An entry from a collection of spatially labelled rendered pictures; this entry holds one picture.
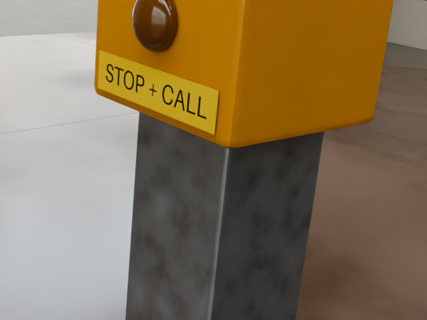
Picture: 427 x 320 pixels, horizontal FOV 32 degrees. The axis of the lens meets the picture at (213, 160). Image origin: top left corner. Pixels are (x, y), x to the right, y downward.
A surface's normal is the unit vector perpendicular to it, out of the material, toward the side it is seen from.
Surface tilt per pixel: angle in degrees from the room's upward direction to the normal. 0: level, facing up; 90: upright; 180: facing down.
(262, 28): 90
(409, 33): 90
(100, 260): 0
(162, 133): 90
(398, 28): 90
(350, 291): 0
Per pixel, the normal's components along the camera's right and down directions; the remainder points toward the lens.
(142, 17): -0.68, 0.10
